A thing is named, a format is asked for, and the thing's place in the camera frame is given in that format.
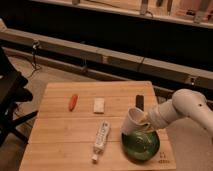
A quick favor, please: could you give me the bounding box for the orange carrot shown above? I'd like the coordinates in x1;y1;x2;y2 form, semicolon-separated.
68;94;78;111

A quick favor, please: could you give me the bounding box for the black cable on wall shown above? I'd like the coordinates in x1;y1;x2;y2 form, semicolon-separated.
27;40;42;79

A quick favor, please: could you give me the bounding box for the clear plastic bottle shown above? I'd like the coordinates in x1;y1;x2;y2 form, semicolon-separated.
92;121;110;163

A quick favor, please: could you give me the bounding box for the black office chair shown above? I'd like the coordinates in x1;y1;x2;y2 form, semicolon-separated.
0;46;37;146

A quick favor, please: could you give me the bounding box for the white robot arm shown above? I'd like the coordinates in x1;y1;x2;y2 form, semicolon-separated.
140;89;213;136

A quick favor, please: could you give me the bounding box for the green ceramic bowl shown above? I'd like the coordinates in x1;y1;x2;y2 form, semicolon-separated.
121;131;160;162

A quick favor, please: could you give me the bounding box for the white sponge block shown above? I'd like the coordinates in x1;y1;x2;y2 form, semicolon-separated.
93;98;105;113

